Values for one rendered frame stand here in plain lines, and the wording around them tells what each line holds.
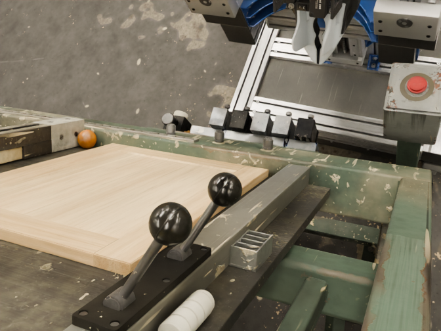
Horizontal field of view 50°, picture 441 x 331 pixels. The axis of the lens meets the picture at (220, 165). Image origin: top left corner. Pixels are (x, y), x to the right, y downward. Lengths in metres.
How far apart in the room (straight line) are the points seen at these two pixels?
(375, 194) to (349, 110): 0.86
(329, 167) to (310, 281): 0.37
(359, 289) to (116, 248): 0.37
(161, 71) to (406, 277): 2.04
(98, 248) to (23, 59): 2.45
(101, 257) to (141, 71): 1.96
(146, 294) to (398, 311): 0.25
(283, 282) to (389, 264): 0.23
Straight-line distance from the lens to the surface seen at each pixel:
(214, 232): 0.66
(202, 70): 2.39
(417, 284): 0.58
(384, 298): 0.54
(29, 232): 0.73
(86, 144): 1.30
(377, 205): 1.08
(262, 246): 0.66
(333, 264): 0.79
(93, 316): 0.46
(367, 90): 1.93
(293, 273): 0.79
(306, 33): 0.64
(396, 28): 1.18
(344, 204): 1.09
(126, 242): 0.68
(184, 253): 0.56
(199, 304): 0.52
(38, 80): 2.90
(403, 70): 1.13
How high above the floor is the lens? 1.91
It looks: 63 degrees down
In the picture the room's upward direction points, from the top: 43 degrees counter-clockwise
